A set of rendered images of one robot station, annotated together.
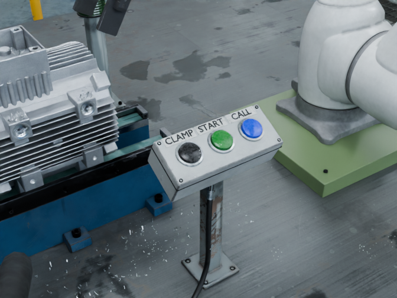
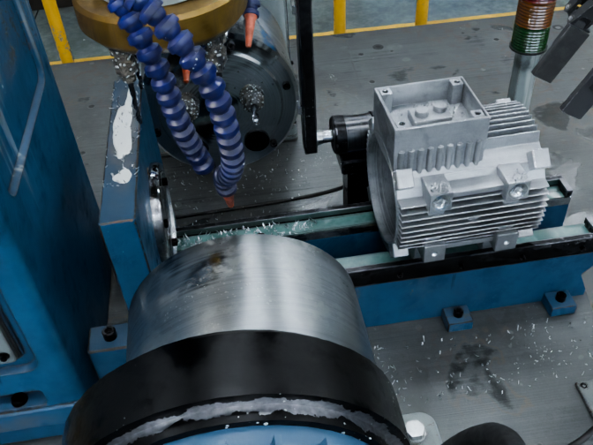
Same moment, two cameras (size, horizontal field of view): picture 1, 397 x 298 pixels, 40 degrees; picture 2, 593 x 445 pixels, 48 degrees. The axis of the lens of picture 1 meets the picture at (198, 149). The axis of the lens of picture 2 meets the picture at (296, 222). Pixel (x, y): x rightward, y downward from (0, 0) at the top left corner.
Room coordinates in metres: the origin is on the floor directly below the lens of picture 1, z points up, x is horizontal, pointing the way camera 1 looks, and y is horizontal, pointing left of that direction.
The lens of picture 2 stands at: (-0.01, 0.12, 1.61)
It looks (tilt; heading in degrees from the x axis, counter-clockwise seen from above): 43 degrees down; 28
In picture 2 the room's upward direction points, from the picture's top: 4 degrees counter-clockwise
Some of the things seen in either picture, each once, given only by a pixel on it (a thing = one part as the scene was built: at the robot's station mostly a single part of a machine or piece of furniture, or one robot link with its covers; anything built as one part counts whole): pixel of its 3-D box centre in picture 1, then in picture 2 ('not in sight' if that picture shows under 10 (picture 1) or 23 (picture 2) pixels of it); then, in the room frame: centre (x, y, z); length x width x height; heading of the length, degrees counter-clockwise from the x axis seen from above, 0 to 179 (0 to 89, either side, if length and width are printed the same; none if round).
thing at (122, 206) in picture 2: not in sight; (125, 245); (0.47, 0.64, 0.97); 0.30 x 0.11 x 0.34; 33
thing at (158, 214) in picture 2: not in sight; (165, 215); (0.51, 0.59, 1.02); 0.15 x 0.02 x 0.15; 33
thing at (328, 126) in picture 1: (326, 99); not in sight; (1.03, -0.28, 0.86); 0.22 x 0.18 x 0.06; 30
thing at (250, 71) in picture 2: not in sight; (216, 70); (0.84, 0.70, 1.04); 0.41 x 0.25 x 0.25; 33
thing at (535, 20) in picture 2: not in sight; (535, 9); (1.11, 0.23, 1.10); 0.06 x 0.06 x 0.04
